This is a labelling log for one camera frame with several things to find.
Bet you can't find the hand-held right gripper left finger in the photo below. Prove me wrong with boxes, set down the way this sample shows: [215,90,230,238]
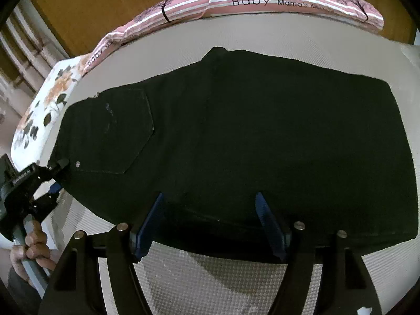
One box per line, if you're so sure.
[38,192,166,315]

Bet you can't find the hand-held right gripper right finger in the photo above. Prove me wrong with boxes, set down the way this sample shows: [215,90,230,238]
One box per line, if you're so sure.
[255,192,383,315]

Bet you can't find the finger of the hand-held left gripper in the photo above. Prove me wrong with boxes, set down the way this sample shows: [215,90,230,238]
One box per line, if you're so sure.
[32,185,62,211]
[39,158,70,179]

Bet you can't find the black pants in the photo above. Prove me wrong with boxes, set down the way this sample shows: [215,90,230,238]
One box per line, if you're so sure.
[48,46,419,260]

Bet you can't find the person's left hand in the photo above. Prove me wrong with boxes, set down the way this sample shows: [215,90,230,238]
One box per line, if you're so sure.
[10,221,62,280]

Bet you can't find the white floral pillow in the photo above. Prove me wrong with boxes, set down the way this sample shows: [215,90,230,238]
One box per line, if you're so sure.
[10,56,91,169]

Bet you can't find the beige curtain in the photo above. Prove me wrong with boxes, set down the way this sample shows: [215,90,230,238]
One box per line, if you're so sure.
[0,0,72,132]

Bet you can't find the wooden headboard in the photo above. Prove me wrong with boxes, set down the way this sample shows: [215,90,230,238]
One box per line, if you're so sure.
[26,0,414,59]

